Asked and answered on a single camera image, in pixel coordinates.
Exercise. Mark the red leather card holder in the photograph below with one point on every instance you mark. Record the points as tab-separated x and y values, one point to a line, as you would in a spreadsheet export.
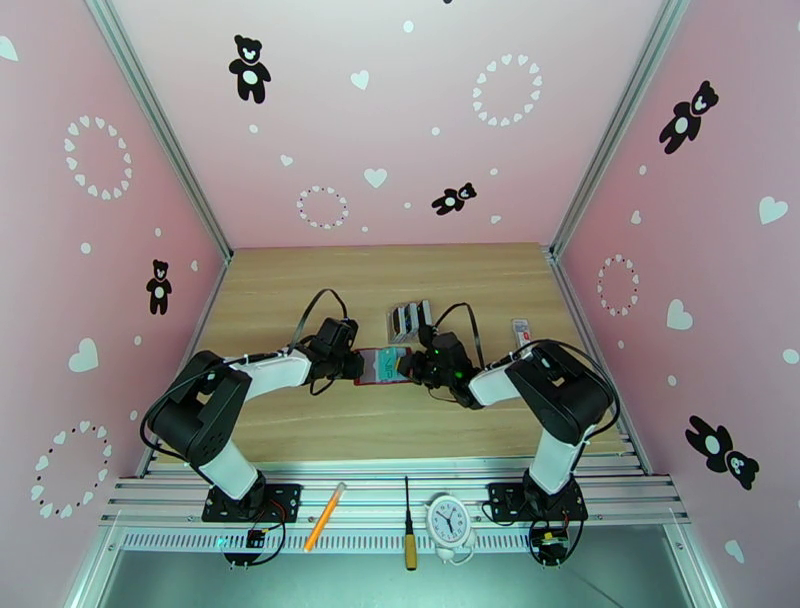
365	381

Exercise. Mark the grey-teal VIP card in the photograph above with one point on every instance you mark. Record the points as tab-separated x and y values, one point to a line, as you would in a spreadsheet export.
387	364

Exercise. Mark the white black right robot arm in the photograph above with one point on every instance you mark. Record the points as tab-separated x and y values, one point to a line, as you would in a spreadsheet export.
494	384

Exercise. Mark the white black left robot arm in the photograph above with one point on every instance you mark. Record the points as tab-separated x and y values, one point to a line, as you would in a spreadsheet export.
275	372

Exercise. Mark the dark card with gold print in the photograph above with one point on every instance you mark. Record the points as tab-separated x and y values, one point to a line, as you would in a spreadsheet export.
410	320

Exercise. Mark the white alarm clock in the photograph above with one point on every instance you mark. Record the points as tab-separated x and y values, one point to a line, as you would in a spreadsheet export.
448	517

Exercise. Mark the orange pen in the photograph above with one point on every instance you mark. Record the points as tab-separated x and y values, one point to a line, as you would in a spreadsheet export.
324	517

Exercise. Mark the small black circuit board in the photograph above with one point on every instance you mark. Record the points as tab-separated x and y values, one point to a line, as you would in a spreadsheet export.
254	539

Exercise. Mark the circuit board yellow connector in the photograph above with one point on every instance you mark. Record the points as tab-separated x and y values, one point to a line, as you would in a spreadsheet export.
550	544

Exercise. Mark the aluminium front rail base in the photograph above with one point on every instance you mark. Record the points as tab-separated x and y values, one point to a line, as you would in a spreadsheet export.
375	500

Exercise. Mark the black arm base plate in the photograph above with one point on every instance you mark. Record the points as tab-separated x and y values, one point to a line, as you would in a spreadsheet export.
284	500
506	503

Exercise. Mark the aluminium side rail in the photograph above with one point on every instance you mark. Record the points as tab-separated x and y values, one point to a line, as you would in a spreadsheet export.
209	306
578	312

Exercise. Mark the aluminium frame post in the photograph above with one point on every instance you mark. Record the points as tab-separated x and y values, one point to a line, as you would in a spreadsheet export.
164	128
615	125

